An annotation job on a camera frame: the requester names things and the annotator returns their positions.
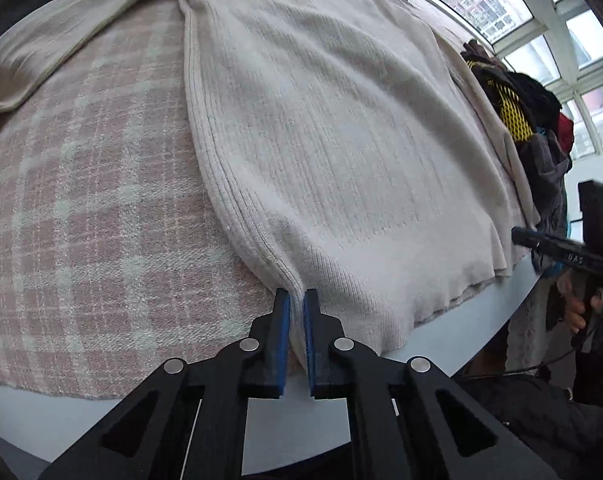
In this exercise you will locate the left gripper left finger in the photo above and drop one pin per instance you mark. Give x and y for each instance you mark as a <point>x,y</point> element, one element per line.
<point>266,369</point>

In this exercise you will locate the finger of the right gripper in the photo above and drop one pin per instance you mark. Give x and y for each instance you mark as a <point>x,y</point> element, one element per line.
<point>539,242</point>
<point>561,243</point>

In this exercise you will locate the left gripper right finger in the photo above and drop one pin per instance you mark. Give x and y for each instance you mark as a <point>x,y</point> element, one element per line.
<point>326,376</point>

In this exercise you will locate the cream knit cardigan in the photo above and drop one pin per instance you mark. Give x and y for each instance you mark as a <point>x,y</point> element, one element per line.
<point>345,146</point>

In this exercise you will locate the person's right hand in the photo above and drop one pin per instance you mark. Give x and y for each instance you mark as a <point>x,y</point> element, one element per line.
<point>575,310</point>

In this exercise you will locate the grey garment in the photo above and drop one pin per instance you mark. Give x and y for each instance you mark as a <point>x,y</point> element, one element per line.
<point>546,165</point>

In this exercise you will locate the red garment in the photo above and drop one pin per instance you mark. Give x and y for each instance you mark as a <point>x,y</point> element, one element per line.
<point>565,133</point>

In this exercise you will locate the black garment on basket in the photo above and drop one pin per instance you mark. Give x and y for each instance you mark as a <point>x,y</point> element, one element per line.
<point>541,105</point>

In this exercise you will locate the yellow mesh laundry basket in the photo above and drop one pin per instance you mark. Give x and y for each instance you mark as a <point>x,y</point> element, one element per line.
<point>504,99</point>

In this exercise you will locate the pink plaid tablecloth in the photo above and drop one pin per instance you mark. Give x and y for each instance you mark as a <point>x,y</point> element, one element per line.
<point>112,258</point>

